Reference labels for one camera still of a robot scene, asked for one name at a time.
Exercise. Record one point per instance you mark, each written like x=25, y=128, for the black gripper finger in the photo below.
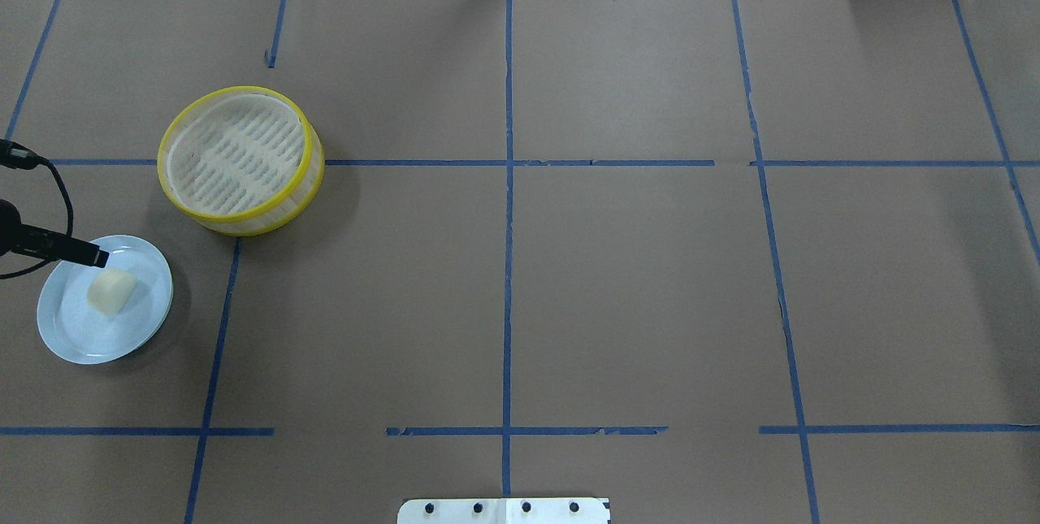
x=47, y=245

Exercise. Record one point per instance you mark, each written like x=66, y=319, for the white steamed bun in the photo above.
x=110, y=290

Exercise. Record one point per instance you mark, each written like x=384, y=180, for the yellow plastic steamer basket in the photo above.
x=241, y=161

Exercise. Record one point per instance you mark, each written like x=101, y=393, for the light blue plate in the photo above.
x=77, y=333

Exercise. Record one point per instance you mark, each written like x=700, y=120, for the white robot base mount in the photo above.
x=506, y=510

